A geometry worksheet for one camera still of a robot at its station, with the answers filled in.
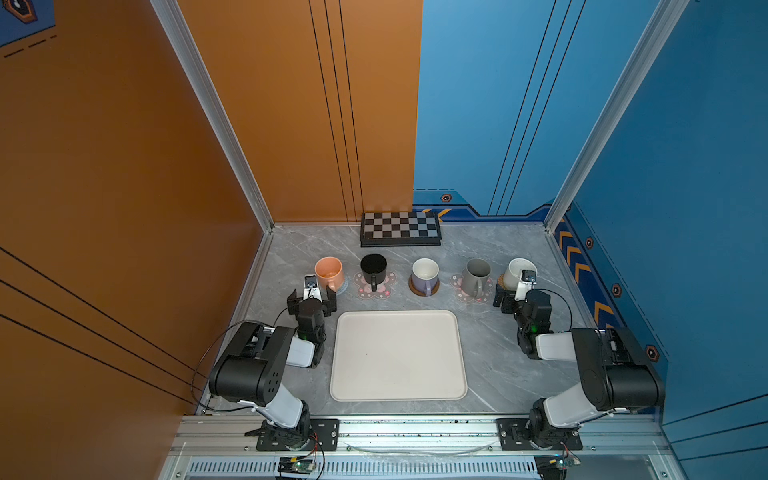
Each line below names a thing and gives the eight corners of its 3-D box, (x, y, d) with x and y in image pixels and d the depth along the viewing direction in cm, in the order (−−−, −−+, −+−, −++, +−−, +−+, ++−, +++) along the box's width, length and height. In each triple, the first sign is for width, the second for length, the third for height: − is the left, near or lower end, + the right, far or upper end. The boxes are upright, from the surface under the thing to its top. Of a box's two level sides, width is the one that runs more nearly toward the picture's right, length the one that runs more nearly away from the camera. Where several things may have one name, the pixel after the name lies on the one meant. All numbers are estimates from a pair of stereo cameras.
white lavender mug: (412, 300, 100) (414, 285, 93) (411, 273, 107) (412, 257, 100) (438, 300, 100) (441, 285, 93) (435, 273, 107) (438, 257, 100)
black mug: (373, 297, 100) (372, 282, 93) (359, 275, 106) (357, 258, 99) (394, 287, 103) (394, 271, 96) (379, 266, 109) (378, 249, 102)
